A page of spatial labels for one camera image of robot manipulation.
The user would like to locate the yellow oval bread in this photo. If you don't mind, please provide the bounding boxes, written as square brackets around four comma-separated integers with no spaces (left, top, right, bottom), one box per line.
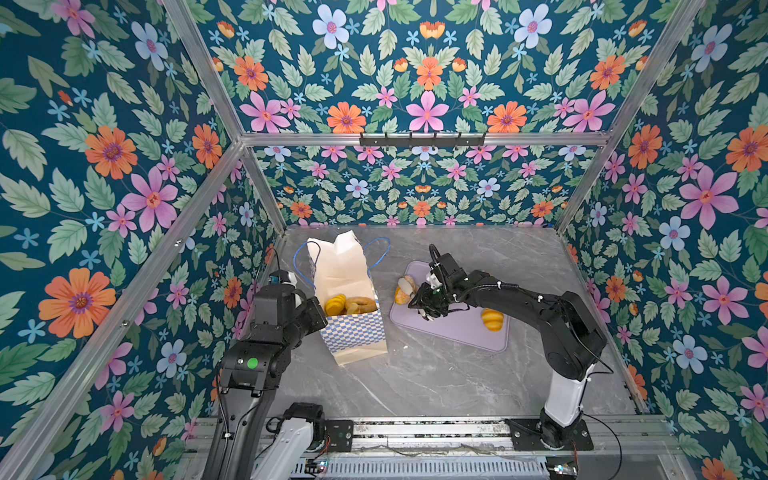
[324,294,346,317]

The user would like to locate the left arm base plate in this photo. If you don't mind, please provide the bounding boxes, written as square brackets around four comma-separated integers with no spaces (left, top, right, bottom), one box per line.
[309,419,355,453]

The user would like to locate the lilac plastic tray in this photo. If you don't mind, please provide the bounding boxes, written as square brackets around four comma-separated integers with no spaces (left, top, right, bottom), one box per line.
[388,260,514,353]

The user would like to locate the metal tongs white tips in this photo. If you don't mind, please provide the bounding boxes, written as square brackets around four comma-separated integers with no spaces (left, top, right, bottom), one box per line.
[395,275,441,321]

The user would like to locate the sugared round bread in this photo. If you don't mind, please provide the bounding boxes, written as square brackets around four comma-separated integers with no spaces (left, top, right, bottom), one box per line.
[394,278,414,305]

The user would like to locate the black hook rail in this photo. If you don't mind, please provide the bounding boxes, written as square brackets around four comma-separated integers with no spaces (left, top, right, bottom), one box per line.
[358,132,486,149]

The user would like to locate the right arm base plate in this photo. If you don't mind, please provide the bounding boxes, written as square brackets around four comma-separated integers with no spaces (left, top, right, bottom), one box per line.
[504,417,594,451]

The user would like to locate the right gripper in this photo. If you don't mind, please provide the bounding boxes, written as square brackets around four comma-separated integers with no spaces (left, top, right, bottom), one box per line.
[406,282,454,316]

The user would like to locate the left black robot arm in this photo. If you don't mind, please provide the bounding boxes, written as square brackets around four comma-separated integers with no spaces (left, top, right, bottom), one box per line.
[202,270,327,479]

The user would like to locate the aluminium frame bars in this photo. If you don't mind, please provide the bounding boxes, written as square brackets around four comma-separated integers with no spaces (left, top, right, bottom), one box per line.
[0,0,709,480]

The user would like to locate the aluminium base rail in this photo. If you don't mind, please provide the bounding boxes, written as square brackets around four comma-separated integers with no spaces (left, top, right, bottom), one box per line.
[173,415,697,480]

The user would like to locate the checkered paper bag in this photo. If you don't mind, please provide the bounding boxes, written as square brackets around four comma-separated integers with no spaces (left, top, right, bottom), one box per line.
[292,231,388,366]

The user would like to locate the braided bagel bread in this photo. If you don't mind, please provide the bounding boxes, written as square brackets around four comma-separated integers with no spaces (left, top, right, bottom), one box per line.
[345,297,378,315]

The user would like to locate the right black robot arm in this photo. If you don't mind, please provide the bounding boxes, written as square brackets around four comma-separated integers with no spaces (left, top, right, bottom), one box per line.
[408,244,607,450]

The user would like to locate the small striped round bun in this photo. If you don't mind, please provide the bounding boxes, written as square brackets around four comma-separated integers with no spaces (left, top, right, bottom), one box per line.
[481,309,505,332]

